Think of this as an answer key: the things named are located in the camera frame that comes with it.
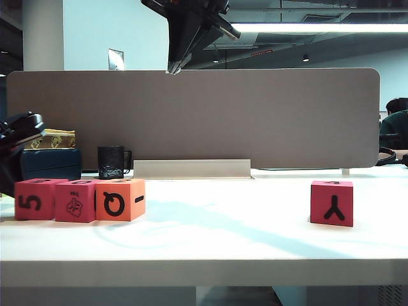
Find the pink block with 5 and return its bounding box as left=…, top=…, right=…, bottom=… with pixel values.
left=14, top=178, right=61, bottom=221

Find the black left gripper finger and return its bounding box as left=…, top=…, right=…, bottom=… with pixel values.
left=0, top=144, right=25, bottom=198

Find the orange block with Q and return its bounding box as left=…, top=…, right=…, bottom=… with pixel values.
left=94, top=178, right=147, bottom=222

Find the black mug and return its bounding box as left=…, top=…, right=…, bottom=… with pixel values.
left=97, top=145, right=133, bottom=180

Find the black and brown office chair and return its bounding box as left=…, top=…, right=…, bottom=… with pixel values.
left=377, top=147, right=408, bottom=168

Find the pink block with Y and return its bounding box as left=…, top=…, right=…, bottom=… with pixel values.
left=310, top=180, right=354, bottom=228

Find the long ceiling light strip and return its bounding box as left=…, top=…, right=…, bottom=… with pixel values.
left=228, top=22, right=408, bottom=34

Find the pink block with tree picture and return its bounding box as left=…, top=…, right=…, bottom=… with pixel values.
left=54, top=179, right=96, bottom=223

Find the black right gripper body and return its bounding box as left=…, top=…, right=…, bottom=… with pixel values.
left=141, top=0, right=242, bottom=41

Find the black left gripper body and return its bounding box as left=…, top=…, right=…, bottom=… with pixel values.
left=0, top=111, right=45, bottom=150

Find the dark blue case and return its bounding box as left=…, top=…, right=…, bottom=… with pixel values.
left=19, top=149, right=83, bottom=182

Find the person in dark green shirt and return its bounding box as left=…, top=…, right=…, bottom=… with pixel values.
left=380, top=98, right=408, bottom=150

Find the white wall notice sign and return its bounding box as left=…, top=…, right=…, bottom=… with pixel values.
left=107, top=48, right=125, bottom=71

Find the yellow patterned box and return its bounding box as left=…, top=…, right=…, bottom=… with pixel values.
left=24, top=128, right=77, bottom=150

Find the beige cable tray cover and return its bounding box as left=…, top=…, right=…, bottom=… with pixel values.
left=133, top=159, right=256, bottom=181

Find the brown desk divider panel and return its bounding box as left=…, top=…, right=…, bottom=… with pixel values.
left=6, top=68, right=381, bottom=170

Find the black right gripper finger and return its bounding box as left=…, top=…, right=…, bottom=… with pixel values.
left=166, top=9, right=205, bottom=73
left=178, top=26, right=223, bottom=69

